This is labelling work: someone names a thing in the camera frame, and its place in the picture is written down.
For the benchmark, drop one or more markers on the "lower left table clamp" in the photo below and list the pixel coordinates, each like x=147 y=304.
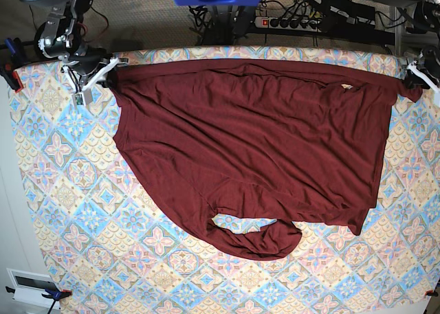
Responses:
x=51 y=295

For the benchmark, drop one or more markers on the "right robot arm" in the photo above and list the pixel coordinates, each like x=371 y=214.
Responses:
x=62 y=37

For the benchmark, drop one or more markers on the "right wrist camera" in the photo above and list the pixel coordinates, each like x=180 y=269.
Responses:
x=82 y=98

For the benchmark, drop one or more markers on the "dark red t-shirt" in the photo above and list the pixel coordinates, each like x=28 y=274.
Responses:
x=237 y=152

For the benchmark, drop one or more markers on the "lower right table clamp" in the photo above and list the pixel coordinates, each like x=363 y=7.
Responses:
x=431 y=293

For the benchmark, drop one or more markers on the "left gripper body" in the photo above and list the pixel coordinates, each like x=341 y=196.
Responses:
x=423 y=71

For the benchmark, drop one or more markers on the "table clamp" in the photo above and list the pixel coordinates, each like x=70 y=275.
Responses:
x=51 y=295
x=8 y=68
x=431 y=293

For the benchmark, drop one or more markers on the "white wall outlet box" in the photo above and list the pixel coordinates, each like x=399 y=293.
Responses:
x=29 y=287

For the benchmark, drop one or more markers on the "upper left table clamp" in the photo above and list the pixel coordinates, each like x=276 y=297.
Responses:
x=8 y=68

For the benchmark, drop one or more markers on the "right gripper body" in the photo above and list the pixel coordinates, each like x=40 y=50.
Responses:
x=95 y=67

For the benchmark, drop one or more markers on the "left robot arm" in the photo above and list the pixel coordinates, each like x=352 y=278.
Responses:
x=425 y=18

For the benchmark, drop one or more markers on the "patterned tablecloth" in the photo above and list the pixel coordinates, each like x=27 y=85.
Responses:
x=103 y=238

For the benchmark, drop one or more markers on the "white power strip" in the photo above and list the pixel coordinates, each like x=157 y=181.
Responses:
x=298 y=23

